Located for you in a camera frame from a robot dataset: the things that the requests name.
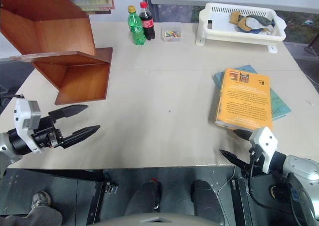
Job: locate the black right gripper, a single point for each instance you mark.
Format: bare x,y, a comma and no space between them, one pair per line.
259,161

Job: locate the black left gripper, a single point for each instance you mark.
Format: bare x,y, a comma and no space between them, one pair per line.
45,132

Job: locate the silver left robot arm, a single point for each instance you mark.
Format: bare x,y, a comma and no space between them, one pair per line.
5,142

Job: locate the wooden zigzag shelf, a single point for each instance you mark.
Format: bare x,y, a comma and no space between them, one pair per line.
74,81

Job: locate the yellow orange book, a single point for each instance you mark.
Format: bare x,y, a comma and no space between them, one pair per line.
245,101

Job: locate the teal book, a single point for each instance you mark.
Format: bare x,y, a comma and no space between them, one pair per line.
279,104

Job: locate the dark rounded robot leg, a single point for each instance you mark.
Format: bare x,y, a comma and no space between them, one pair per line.
140,198
205,201

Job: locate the grey sneaker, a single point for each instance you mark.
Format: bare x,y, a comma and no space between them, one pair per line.
41,199

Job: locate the grey trouser leg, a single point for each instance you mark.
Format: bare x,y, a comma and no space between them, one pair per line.
37,217

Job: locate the green plastic soda bottle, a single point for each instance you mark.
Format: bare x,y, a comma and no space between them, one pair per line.
135,28

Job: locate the white plastic slotted basket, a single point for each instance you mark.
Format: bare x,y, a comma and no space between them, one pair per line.
219,33

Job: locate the grey robot torso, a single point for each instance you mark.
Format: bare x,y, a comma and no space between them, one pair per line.
149,219

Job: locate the dark cola bottle red cap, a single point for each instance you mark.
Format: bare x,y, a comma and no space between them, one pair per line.
147,22

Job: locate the grey blue cloth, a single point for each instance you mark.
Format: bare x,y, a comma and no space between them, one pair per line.
260,24

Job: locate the yellow cloth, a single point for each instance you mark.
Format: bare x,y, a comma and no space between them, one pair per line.
238,20

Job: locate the colourful small pieces pile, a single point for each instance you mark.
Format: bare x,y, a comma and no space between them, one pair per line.
171,34

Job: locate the clear plastic small box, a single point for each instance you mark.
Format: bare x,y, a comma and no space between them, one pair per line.
164,27

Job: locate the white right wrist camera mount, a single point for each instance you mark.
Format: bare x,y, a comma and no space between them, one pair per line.
264,139

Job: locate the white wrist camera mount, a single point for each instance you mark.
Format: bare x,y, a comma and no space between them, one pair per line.
264,139
21,116

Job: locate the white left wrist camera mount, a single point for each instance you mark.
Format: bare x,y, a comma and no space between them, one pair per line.
21,116

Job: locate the black table frame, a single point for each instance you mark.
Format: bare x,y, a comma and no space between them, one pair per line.
74,186

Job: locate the dark window post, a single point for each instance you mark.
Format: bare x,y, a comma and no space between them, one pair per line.
149,2

